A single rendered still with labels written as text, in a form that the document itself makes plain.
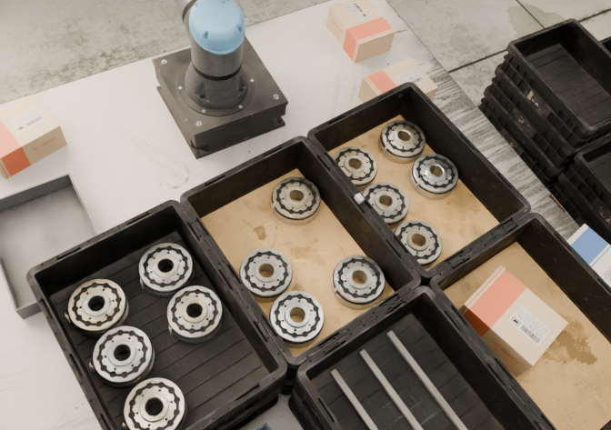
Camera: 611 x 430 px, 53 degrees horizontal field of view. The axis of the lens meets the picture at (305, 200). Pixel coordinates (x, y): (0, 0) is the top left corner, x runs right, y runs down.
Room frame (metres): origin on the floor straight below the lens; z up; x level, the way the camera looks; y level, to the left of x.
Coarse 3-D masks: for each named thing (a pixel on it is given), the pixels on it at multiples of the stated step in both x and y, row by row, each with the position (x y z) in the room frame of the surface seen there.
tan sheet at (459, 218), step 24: (360, 144) 0.87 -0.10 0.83; (384, 168) 0.81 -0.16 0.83; (408, 168) 0.83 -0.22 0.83; (408, 192) 0.76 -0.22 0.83; (456, 192) 0.79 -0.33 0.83; (408, 216) 0.70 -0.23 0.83; (432, 216) 0.71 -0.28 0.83; (456, 216) 0.72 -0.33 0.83; (480, 216) 0.74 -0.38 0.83; (456, 240) 0.67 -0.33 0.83
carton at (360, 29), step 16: (352, 0) 1.41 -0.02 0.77; (368, 0) 1.42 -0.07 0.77; (336, 16) 1.33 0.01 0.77; (352, 16) 1.34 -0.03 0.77; (368, 16) 1.36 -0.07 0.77; (336, 32) 1.32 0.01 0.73; (352, 32) 1.28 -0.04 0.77; (368, 32) 1.30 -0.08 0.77; (384, 32) 1.31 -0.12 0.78; (352, 48) 1.26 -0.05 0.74; (368, 48) 1.27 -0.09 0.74; (384, 48) 1.30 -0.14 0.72
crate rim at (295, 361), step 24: (288, 144) 0.76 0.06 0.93; (312, 144) 0.77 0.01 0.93; (240, 168) 0.67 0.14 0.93; (192, 192) 0.60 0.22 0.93; (192, 216) 0.55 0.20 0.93; (384, 240) 0.58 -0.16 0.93; (408, 264) 0.54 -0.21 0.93; (240, 288) 0.42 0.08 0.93; (408, 288) 0.49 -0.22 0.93; (336, 336) 0.37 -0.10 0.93; (288, 360) 0.31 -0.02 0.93
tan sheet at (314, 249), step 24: (264, 192) 0.69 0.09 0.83; (216, 216) 0.61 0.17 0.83; (240, 216) 0.62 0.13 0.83; (264, 216) 0.63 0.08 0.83; (216, 240) 0.56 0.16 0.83; (240, 240) 0.57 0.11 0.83; (264, 240) 0.58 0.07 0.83; (288, 240) 0.59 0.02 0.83; (312, 240) 0.60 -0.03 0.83; (336, 240) 0.61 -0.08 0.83; (240, 264) 0.51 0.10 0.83; (312, 264) 0.55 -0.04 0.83; (336, 264) 0.56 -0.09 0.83; (312, 288) 0.49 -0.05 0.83; (384, 288) 0.52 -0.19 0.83; (264, 312) 0.43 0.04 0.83; (336, 312) 0.45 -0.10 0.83; (360, 312) 0.46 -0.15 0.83
